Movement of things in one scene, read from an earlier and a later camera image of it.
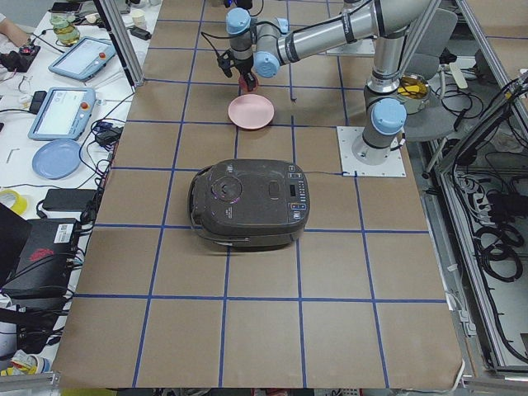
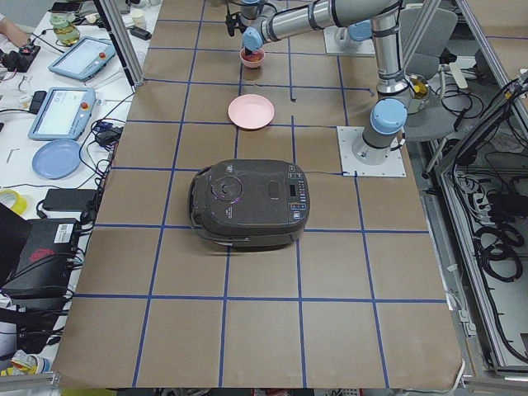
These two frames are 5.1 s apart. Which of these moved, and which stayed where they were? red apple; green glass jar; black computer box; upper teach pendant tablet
Moved: red apple
Stayed: upper teach pendant tablet; green glass jar; black computer box
